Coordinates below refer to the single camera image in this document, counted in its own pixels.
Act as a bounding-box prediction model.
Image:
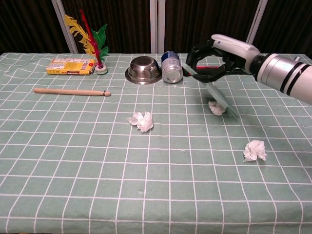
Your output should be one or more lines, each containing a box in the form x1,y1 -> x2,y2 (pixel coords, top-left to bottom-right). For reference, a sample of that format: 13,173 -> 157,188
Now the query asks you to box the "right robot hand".
185,34 -> 262,85

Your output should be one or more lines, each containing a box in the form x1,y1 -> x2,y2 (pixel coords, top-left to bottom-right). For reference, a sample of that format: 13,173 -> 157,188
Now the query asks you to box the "small teal hand broom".
182,62 -> 240,120

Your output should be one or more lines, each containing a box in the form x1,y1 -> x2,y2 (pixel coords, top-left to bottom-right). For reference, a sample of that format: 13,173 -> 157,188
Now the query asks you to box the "tissue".
126,111 -> 155,133
243,140 -> 267,163
208,100 -> 227,116

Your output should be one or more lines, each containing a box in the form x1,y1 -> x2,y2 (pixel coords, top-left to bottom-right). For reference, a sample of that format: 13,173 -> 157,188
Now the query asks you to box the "red and black claw hammer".
182,65 -> 252,78

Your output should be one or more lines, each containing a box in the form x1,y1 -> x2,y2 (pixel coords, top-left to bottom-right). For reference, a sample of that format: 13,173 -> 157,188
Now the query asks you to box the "dark pleated curtain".
0,0 -> 312,60

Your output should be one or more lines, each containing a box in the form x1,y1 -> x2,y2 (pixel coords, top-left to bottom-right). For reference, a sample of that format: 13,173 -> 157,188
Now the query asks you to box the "silver and blue drink can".
160,50 -> 184,84

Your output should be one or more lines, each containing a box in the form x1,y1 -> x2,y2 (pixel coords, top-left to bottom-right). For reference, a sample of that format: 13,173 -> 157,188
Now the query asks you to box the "stainless steel bowl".
124,56 -> 163,85

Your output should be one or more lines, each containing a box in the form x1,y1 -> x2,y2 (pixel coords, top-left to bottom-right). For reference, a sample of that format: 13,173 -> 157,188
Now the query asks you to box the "colourful feather shuttlecock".
64,9 -> 110,75

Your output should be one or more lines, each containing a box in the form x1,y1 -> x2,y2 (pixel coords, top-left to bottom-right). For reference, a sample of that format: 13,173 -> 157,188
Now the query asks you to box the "green checked tablecloth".
0,52 -> 312,234

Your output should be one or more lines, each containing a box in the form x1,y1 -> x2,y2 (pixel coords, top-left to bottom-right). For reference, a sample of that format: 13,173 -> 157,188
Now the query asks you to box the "yellow snack packet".
46,58 -> 96,76

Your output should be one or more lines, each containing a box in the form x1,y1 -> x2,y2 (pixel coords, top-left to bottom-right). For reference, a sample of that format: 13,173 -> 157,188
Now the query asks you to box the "wooden drumstick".
33,87 -> 112,97

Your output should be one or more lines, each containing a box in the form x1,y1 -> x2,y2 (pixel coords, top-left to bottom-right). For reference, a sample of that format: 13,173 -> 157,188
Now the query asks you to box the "white metal frame post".
51,0 -> 78,54
245,0 -> 269,46
149,0 -> 166,54

